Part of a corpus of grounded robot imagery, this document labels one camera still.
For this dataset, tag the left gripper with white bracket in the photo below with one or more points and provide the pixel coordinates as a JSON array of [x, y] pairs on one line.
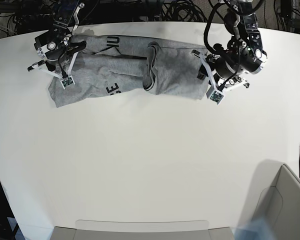
[[222, 76]]

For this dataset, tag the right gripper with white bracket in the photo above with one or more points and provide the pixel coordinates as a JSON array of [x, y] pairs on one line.
[[57, 56]]

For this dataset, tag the grey T-shirt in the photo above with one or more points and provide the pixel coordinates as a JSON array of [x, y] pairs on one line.
[[114, 64]]

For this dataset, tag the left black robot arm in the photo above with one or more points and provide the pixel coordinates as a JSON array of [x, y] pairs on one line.
[[240, 21]]

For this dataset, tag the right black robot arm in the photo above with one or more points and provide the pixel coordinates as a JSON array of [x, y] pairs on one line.
[[65, 16]]

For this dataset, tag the grey box at right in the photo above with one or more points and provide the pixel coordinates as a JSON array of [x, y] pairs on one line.
[[278, 208]]

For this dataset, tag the grey box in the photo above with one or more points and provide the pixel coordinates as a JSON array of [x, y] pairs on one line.
[[111, 230], [278, 208]]

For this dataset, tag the blue cloth at bottom right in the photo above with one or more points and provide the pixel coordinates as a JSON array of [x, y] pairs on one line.
[[255, 230]]

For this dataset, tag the grey box at bottom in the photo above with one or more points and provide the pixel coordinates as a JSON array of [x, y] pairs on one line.
[[111, 230]]

